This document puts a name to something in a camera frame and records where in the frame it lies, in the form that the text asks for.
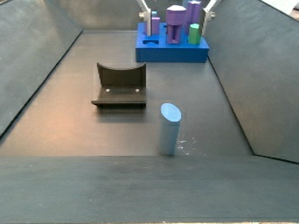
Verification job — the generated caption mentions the purple star peg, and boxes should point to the purple star peg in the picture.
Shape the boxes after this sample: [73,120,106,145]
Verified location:
[184,0,201,34]

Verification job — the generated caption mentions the blue peg board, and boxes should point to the blue peg board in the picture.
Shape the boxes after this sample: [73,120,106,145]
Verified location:
[134,23,209,63]

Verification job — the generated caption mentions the purple square peg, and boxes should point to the purple square peg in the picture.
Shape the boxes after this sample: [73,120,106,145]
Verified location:
[152,17,160,35]

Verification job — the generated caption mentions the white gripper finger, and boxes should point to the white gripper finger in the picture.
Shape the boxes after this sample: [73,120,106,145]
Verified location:
[200,0,218,35]
[136,0,152,36]

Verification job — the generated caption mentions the purple pentagon peg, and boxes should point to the purple pentagon peg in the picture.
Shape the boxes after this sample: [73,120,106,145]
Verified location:
[165,5,185,44]

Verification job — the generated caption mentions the black curved stand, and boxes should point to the black curved stand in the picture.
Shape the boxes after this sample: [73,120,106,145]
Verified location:
[90,63,146,107]

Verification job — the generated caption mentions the light blue oval peg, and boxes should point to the light blue oval peg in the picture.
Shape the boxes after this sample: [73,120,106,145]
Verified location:
[158,103,182,156]

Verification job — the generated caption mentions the green hexagon peg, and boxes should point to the green hexagon peg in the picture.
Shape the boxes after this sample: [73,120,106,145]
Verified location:
[188,24,201,45]

